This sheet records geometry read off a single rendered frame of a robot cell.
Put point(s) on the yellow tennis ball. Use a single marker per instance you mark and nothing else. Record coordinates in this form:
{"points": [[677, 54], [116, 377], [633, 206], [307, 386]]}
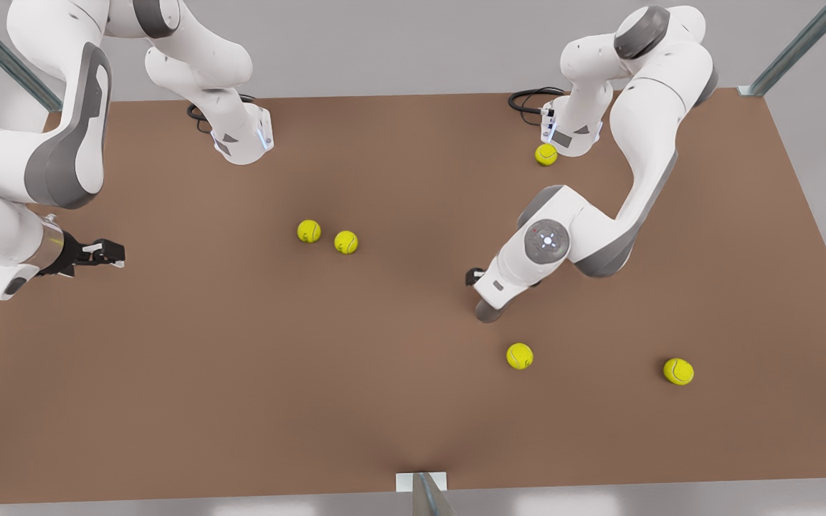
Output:
{"points": [[546, 155], [309, 231], [519, 356], [678, 371], [345, 242]]}

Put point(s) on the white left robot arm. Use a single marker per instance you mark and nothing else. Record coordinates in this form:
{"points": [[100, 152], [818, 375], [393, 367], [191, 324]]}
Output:
{"points": [[660, 107]]}

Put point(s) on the silver frame post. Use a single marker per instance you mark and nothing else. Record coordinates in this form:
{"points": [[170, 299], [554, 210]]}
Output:
{"points": [[4, 57], [793, 50], [424, 491]]}

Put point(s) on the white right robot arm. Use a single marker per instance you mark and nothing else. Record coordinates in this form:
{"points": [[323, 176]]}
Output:
{"points": [[69, 143]]}

